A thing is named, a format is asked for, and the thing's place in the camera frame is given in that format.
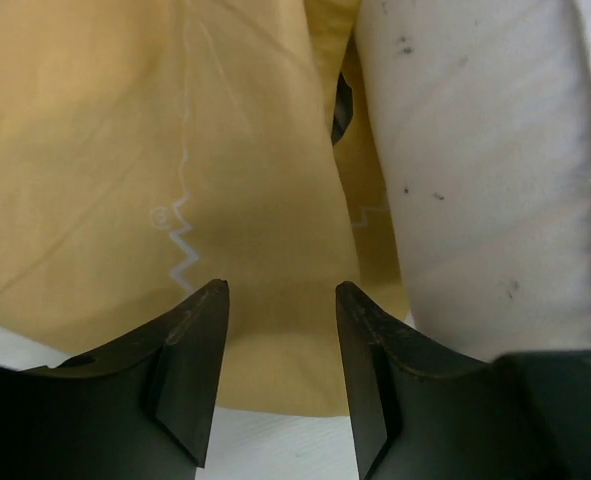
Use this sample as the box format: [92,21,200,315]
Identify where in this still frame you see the white pillow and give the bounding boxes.
[356,1,591,360]

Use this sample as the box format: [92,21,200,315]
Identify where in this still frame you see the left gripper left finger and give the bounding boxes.
[0,280,229,480]

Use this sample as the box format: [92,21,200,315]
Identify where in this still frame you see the yellow pillowcase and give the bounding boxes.
[0,1,407,416]

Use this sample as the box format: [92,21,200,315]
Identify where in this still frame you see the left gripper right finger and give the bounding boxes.
[336,282,591,480]

